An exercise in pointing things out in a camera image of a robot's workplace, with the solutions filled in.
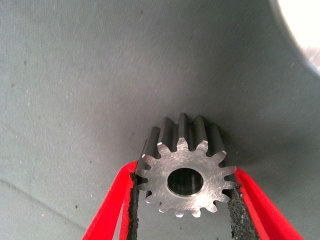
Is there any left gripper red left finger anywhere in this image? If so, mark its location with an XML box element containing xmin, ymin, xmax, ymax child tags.
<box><xmin>81</xmin><ymin>159</ymin><xmax>141</xmax><ymax>240</ymax></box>

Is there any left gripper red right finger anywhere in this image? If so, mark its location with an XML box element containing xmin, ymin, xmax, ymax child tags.
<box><xmin>222</xmin><ymin>166</ymin><xmax>305</xmax><ymax>240</ymax></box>

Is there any small steel planetary gear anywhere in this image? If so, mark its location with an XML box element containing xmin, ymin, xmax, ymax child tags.
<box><xmin>134</xmin><ymin>112</ymin><xmax>238</xmax><ymax>219</ymax></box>

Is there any round metal carrier plate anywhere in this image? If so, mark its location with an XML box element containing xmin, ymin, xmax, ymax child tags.
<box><xmin>268</xmin><ymin>0</ymin><xmax>320</xmax><ymax>80</ymax></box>

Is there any dark grey table cloth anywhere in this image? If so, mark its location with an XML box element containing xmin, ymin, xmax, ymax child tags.
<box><xmin>0</xmin><ymin>0</ymin><xmax>320</xmax><ymax>240</ymax></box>

